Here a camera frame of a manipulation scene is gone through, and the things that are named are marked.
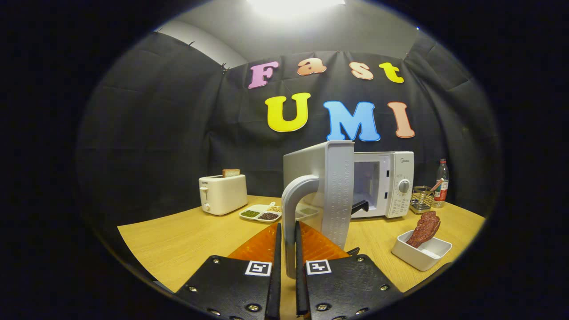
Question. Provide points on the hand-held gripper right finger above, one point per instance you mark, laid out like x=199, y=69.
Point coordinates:
x=301, y=284

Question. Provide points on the toast bread slice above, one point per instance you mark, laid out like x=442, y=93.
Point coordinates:
x=231, y=173

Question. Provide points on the white toaster oven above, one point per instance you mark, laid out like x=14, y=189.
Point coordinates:
x=329, y=186

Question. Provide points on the white rectangular ribbed dish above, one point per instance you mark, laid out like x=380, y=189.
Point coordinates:
x=426, y=258

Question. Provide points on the black backdrop cloth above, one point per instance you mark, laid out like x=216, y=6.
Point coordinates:
x=155, y=133

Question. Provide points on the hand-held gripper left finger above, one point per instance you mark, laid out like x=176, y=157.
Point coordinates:
x=276, y=284

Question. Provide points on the reddish brown meat slice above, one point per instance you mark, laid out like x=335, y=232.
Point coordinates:
x=424, y=229

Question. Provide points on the white divided bean tray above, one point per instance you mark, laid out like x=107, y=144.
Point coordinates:
x=260, y=213

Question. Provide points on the clear plastic water bottle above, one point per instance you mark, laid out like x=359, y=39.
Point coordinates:
x=441, y=191

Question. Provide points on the cream pop-up toaster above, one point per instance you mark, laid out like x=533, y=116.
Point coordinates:
x=226, y=193

